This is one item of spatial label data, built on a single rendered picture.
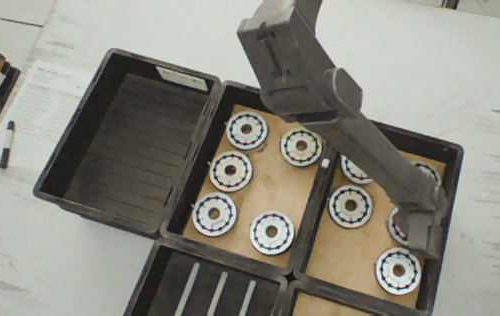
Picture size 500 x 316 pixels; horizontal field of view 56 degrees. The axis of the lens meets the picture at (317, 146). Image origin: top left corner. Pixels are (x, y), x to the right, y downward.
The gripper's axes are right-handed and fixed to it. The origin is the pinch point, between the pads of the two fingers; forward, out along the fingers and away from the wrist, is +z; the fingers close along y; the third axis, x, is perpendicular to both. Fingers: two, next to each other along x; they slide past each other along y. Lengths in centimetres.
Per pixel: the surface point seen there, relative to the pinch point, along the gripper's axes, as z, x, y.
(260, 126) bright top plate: 0.9, 40.5, -15.4
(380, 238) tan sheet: 4.1, 1.4, -7.1
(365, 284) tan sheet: 4.0, -4.9, -16.3
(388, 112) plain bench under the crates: 17.1, 29.7, 20.2
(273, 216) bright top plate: 1.1, 19.6, -25.2
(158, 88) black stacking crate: 4, 66, -31
